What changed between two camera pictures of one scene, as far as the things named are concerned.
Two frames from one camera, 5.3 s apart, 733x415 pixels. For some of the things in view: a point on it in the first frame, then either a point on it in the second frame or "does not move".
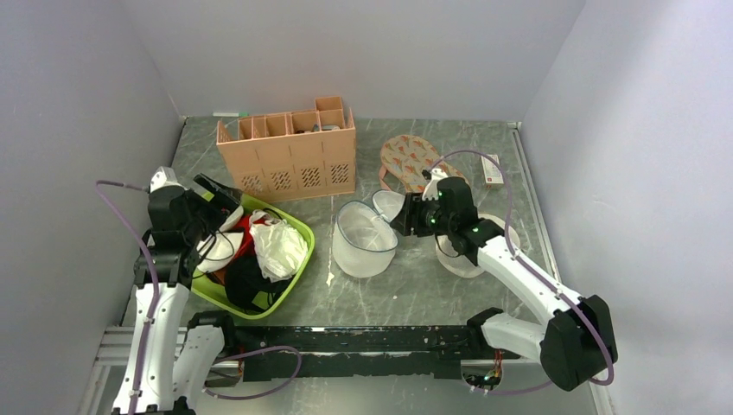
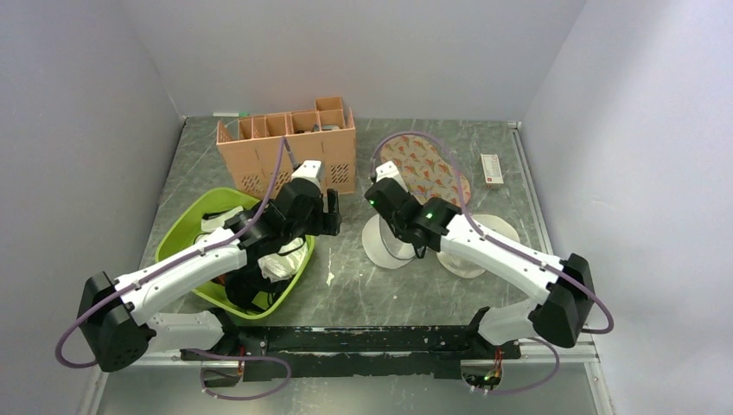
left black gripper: [218, 212] → [328, 223]
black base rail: [356, 354] does not move
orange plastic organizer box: [296, 155] does not move
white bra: [281, 247] does not move
